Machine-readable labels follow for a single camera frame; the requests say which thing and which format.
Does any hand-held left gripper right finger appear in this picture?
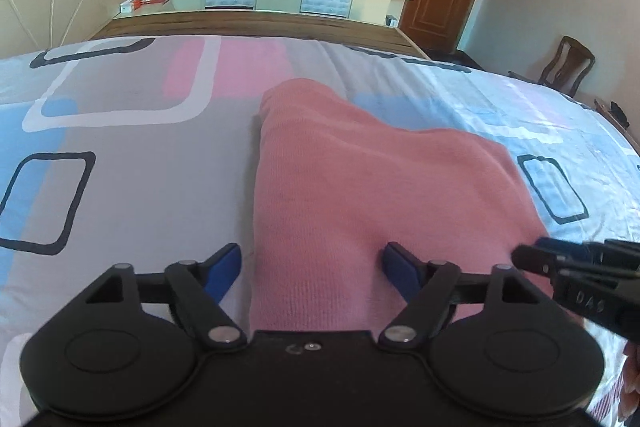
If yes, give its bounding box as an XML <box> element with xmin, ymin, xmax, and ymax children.
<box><xmin>378</xmin><ymin>243</ymin><xmax>542</xmax><ymax>351</ymax></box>

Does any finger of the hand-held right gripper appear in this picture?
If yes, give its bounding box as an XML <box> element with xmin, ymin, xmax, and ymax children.
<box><xmin>537</xmin><ymin>236</ymin><xmax>640</xmax><ymax>276</ymax></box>
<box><xmin>512</xmin><ymin>245</ymin><xmax>640</xmax><ymax>341</ymax></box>

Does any patterned pastel bedsheet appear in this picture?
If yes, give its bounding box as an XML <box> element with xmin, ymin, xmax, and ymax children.
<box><xmin>0</xmin><ymin>35</ymin><xmax>640</xmax><ymax>427</ymax></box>

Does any pink knit garment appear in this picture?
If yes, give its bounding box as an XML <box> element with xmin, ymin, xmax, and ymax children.
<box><xmin>247</xmin><ymin>78</ymin><xmax>586</xmax><ymax>334</ymax></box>

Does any dark bag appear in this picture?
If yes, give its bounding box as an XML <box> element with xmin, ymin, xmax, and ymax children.
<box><xmin>431</xmin><ymin>49</ymin><xmax>474</xmax><ymax>68</ymax></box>

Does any stack of books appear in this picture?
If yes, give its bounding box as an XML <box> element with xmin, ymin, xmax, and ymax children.
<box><xmin>118</xmin><ymin>0</ymin><xmax>174</xmax><ymax>14</ymax></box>

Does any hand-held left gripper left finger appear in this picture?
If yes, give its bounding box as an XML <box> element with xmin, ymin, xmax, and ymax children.
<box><xmin>85</xmin><ymin>243</ymin><xmax>249</xmax><ymax>351</ymax></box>

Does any person's right hand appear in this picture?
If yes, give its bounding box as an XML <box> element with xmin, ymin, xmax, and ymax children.
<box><xmin>617</xmin><ymin>343</ymin><xmax>640</xmax><ymax>424</ymax></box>

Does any wooden chair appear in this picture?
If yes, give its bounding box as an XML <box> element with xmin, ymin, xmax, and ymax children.
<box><xmin>508</xmin><ymin>35</ymin><xmax>596</xmax><ymax>98</ymax></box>

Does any wooden bed frame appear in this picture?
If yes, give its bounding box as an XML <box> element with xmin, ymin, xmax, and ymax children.
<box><xmin>89</xmin><ymin>8</ymin><xmax>432</xmax><ymax>60</ymax></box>

